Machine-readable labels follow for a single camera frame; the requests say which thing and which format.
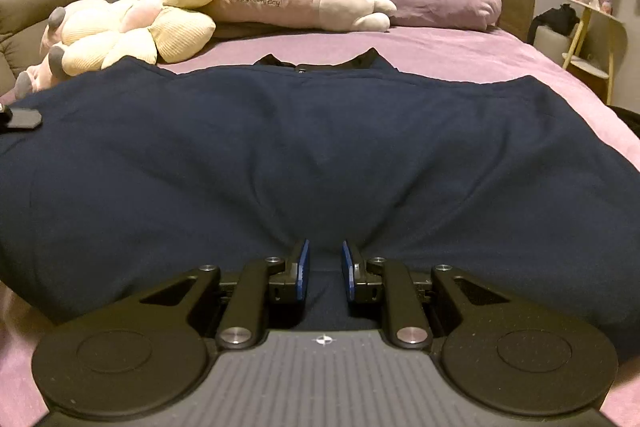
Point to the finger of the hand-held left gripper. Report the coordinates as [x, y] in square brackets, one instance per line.
[22, 119]

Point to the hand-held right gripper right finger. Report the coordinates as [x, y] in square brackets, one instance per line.
[347, 268]

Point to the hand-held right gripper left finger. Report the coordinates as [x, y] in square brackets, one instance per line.
[303, 268]

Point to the navy blue zip jacket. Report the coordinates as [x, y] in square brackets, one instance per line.
[300, 132]

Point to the olive upholstered headboard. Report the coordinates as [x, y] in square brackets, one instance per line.
[30, 17]

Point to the cream and pink plush toy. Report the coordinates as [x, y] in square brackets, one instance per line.
[170, 37]

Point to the long pink plush pillow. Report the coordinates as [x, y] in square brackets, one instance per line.
[280, 2]

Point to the white stool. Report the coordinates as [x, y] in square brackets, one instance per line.
[550, 44]

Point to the black bag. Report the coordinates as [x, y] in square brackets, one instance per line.
[555, 19]

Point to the yellow side table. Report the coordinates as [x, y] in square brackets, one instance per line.
[600, 42]

